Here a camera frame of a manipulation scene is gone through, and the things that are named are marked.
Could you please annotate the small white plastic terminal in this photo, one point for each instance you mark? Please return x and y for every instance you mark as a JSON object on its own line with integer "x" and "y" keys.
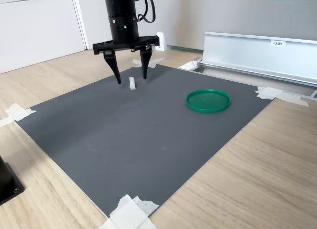
{"x": 132, "y": 83}

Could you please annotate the round green lid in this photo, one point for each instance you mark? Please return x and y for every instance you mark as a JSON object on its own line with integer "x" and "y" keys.
{"x": 208, "y": 101}

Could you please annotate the white tape patch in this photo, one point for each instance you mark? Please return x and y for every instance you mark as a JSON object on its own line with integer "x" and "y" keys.
{"x": 270, "y": 93}
{"x": 128, "y": 215}
{"x": 151, "y": 62}
{"x": 17, "y": 112}

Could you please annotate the dark grey mat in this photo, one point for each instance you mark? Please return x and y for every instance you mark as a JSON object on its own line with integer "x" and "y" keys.
{"x": 138, "y": 139}

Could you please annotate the white cabinet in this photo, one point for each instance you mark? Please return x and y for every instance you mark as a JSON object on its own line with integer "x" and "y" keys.
{"x": 39, "y": 28}

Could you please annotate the white partition bracket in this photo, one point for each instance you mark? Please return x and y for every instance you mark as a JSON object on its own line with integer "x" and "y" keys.
{"x": 161, "y": 41}

